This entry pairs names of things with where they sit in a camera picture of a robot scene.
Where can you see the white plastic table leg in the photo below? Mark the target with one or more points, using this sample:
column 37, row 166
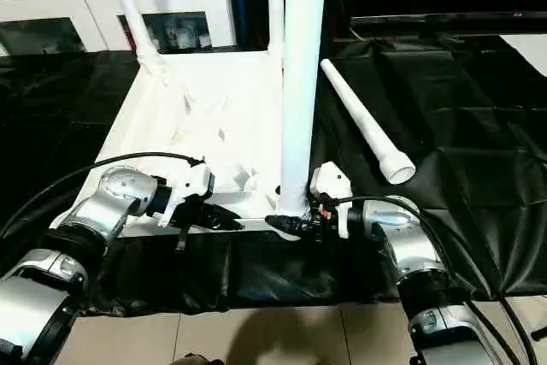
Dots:
column 367, row 126
column 303, row 57
column 275, row 6
column 132, row 6

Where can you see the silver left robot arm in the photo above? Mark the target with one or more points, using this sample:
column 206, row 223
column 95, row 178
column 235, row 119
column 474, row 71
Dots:
column 111, row 203

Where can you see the grey left robot leg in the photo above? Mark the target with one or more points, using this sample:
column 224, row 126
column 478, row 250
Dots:
column 197, row 360

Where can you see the black work mat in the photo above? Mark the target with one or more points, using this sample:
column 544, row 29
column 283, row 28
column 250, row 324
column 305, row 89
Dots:
column 461, row 108

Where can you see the black stand base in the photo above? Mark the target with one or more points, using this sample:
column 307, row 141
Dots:
column 539, row 331

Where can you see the white glass-door cabinet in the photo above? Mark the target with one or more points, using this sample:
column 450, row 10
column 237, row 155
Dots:
column 51, row 2

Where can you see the white flat board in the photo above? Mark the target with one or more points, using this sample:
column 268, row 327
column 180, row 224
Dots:
column 530, row 49

